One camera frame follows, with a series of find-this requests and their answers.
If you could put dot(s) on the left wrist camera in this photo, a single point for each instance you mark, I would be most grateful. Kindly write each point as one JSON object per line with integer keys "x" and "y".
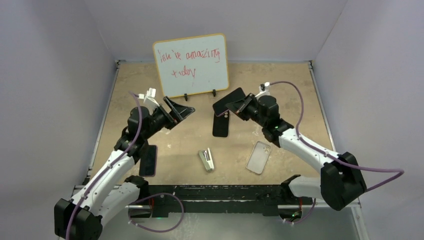
{"x": 148, "y": 99}

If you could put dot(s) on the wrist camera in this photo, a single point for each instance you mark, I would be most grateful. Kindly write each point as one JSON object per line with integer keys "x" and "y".
{"x": 263, "y": 90}
{"x": 148, "y": 99}

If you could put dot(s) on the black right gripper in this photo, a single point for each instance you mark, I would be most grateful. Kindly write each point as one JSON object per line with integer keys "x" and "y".
{"x": 240, "y": 107}

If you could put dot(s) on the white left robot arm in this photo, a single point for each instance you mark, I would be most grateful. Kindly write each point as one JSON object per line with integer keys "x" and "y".
{"x": 87, "y": 212}

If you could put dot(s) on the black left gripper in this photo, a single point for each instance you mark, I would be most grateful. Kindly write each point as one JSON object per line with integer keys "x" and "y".
{"x": 178, "y": 113}

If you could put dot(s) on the whiteboard with red writing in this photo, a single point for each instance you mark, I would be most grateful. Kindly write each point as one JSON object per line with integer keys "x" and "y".
{"x": 192, "y": 65}

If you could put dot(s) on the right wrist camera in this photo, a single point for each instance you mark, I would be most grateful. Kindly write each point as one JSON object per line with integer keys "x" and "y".
{"x": 263, "y": 90}

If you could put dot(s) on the silver stapler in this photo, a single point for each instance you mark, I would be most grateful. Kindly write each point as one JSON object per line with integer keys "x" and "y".
{"x": 207, "y": 160}

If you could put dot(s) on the dark smartphone on table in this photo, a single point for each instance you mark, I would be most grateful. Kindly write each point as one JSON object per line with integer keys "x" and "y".
{"x": 148, "y": 164}

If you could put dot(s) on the pink smartphone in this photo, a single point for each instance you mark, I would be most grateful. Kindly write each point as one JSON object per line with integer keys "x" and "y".
{"x": 220, "y": 107}

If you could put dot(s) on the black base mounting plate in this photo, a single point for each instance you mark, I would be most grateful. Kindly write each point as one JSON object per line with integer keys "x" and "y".
{"x": 268, "y": 200}

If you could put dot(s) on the black phone case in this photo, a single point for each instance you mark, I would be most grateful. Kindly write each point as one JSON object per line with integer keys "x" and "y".
{"x": 221, "y": 124}

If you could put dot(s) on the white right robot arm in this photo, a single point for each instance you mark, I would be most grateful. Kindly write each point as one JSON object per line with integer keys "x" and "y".
{"x": 340, "y": 181}

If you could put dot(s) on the clear beige phone case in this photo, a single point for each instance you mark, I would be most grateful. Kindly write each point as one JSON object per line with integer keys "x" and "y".
{"x": 258, "y": 157}

